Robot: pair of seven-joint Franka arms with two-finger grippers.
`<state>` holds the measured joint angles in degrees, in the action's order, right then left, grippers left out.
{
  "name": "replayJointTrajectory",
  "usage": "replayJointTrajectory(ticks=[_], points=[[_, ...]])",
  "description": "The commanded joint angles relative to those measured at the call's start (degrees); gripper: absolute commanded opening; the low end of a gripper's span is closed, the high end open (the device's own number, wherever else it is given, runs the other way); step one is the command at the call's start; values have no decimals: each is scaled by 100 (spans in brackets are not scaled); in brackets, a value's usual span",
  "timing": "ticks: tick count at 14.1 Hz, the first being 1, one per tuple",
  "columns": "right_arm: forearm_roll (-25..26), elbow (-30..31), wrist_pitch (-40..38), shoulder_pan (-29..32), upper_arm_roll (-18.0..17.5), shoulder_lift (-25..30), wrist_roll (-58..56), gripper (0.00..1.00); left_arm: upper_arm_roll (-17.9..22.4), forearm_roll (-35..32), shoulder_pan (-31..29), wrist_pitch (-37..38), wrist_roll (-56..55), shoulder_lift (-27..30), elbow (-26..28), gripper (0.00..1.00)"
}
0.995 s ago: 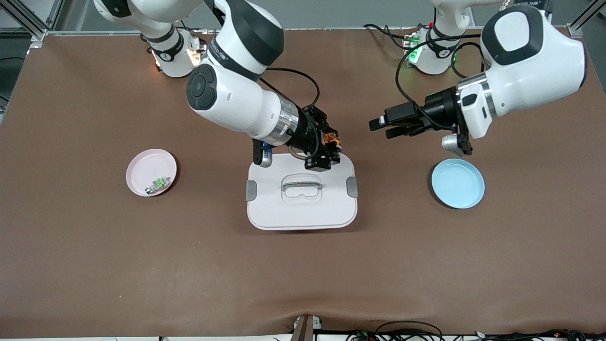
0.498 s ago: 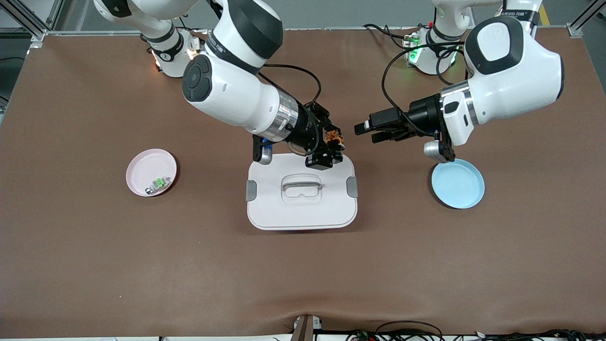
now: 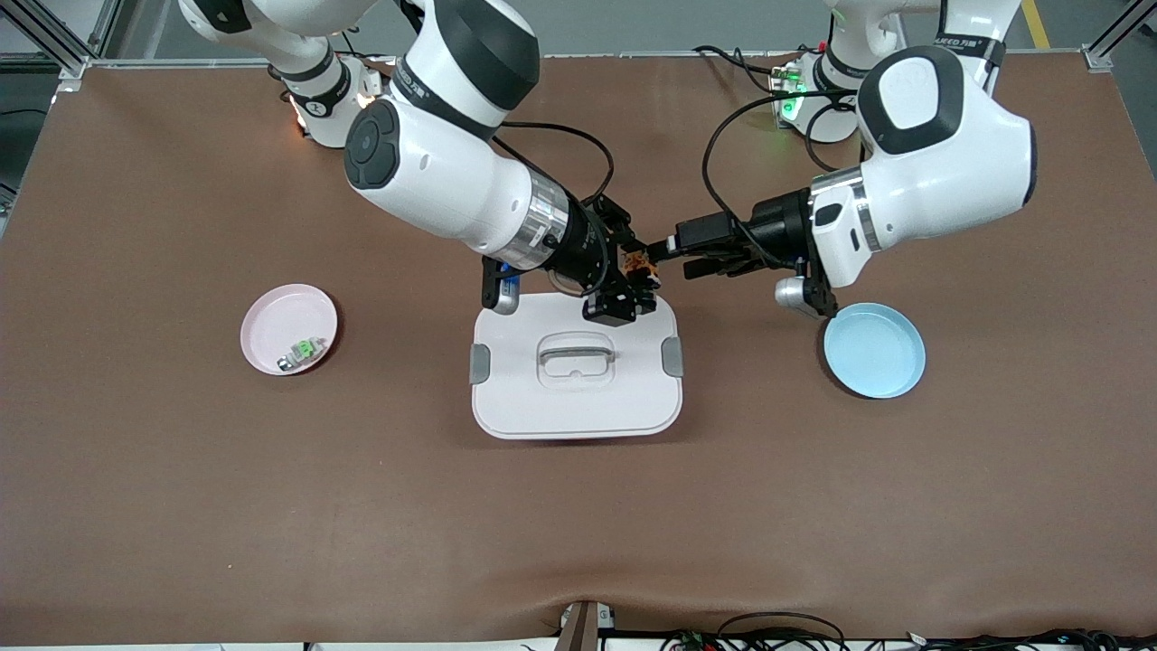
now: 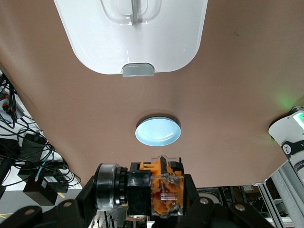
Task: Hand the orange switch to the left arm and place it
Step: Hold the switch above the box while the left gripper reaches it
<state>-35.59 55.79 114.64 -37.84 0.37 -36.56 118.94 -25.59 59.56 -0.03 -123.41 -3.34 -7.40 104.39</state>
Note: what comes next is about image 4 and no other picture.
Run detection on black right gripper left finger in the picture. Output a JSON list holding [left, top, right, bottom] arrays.
[[0, 171, 100, 228]]

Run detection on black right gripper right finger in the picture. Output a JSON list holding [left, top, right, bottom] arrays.
[[155, 174, 275, 228]]

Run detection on white lidded storage box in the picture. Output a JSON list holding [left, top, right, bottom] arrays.
[[53, 0, 209, 78]]

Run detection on black power adapter brick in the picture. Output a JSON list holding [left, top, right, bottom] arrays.
[[23, 175, 69, 207], [20, 133, 48, 162]]

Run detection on light blue round plate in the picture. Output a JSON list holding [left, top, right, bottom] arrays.
[[134, 115, 182, 147]]

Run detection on aluminium frame profile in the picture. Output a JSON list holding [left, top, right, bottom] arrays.
[[253, 161, 304, 228]]

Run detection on tangled black cable bundle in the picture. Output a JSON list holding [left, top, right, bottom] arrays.
[[0, 68, 81, 190]]

